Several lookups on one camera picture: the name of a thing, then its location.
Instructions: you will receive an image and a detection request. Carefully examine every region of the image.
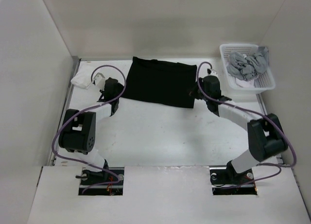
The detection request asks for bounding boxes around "black tank top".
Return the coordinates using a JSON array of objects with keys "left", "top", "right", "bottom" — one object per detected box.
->
[{"left": 122, "top": 57, "right": 197, "bottom": 109}]

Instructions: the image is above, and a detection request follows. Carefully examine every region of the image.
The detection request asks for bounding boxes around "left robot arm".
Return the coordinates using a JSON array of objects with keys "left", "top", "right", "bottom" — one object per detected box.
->
[{"left": 58, "top": 78, "right": 124, "bottom": 185}]

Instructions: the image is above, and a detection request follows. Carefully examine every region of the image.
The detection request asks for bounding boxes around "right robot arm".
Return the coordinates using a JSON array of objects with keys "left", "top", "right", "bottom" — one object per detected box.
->
[{"left": 190, "top": 75, "right": 288, "bottom": 183}]

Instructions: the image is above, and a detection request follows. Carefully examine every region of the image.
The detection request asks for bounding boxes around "folded white tank top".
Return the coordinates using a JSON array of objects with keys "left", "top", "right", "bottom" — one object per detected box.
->
[{"left": 70, "top": 65, "right": 95, "bottom": 89}]

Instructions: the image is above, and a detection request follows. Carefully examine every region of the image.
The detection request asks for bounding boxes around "grey tank top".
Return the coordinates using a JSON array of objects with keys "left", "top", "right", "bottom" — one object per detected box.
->
[{"left": 226, "top": 46, "right": 269, "bottom": 81}]

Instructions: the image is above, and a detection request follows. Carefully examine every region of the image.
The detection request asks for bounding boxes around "white garment in basket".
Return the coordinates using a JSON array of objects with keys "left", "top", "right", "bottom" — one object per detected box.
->
[{"left": 235, "top": 78, "right": 255, "bottom": 88}]

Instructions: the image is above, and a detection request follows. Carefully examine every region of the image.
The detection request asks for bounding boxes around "white plastic basket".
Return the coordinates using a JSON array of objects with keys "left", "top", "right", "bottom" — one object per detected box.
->
[{"left": 219, "top": 43, "right": 276, "bottom": 95}]

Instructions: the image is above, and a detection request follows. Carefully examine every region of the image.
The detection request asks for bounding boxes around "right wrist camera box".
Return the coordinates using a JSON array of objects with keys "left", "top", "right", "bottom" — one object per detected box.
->
[{"left": 207, "top": 69, "right": 218, "bottom": 77}]

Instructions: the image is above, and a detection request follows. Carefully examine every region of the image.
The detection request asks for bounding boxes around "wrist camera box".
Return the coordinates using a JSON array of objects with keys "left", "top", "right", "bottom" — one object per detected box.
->
[
  {"left": 207, "top": 69, "right": 218, "bottom": 77},
  {"left": 92, "top": 72, "right": 106, "bottom": 89}
]

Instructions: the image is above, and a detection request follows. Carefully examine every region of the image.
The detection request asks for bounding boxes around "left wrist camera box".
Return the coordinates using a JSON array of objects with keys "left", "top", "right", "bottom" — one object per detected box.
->
[{"left": 92, "top": 72, "right": 106, "bottom": 89}]

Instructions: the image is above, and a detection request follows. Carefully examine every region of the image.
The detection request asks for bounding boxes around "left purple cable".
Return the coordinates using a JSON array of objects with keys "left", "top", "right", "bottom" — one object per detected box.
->
[{"left": 52, "top": 65, "right": 127, "bottom": 195}]

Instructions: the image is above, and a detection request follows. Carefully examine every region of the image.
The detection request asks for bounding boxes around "purple cable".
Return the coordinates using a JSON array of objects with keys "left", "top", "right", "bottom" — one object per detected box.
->
[
  {"left": 52, "top": 65, "right": 127, "bottom": 195},
  {"left": 196, "top": 61, "right": 297, "bottom": 190}
]

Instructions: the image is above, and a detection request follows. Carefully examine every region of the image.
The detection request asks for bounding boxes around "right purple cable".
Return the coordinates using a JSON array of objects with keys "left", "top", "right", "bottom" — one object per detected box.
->
[{"left": 196, "top": 61, "right": 297, "bottom": 190}]

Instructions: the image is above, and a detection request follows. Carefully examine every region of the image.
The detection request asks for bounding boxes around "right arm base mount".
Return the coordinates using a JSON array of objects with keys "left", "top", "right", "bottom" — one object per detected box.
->
[{"left": 209, "top": 165, "right": 257, "bottom": 195}]

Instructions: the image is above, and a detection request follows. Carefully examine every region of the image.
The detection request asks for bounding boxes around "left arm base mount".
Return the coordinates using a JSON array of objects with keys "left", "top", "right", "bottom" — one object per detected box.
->
[{"left": 76, "top": 167, "right": 125, "bottom": 196}]

